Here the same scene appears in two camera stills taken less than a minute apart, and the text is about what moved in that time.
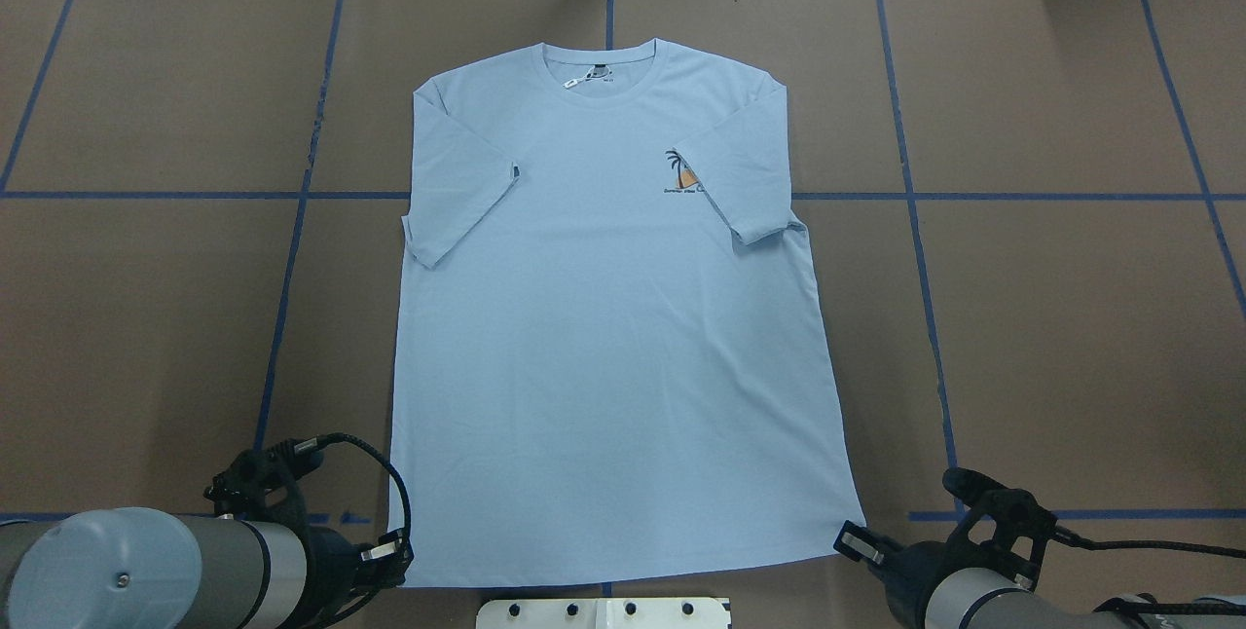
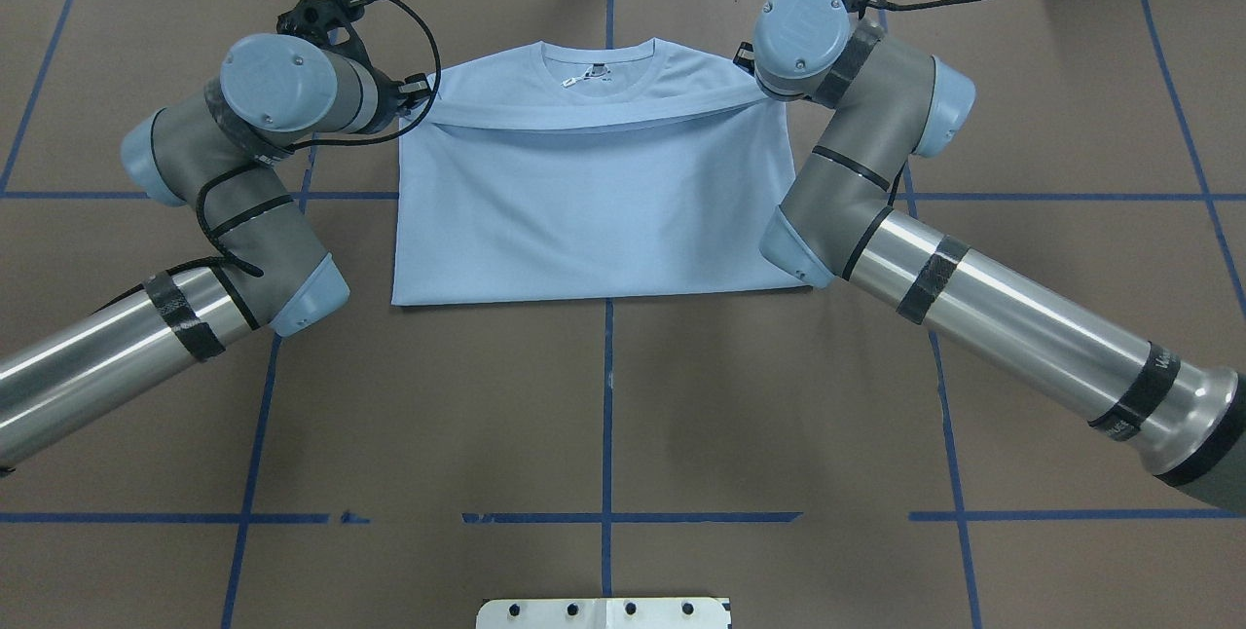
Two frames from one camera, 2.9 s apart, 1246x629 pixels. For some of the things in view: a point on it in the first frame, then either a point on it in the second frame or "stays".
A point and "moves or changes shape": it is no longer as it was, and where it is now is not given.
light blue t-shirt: [609, 360] moves or changes shape
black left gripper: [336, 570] to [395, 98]
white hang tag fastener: [601, 72] stays
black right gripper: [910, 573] to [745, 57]
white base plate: [603, 612] stays
